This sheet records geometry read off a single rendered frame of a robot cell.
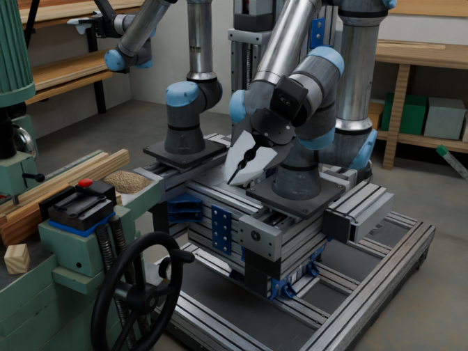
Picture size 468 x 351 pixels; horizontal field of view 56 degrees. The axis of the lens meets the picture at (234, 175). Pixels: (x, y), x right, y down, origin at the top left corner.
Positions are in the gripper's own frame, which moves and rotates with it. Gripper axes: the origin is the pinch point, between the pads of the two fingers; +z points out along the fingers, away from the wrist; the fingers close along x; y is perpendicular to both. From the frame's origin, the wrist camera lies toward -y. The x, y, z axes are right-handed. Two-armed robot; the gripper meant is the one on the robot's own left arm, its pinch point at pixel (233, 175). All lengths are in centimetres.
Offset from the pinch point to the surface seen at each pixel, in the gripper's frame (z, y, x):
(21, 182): 8, 39, 39
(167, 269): -6, 66, 5
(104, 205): 3.0, 32.3, 20.6
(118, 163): -21, 61, 35
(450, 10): -309, 117, -36
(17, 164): 6, 35, 41
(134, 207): -9, 52, 21
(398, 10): -304, 135, -5
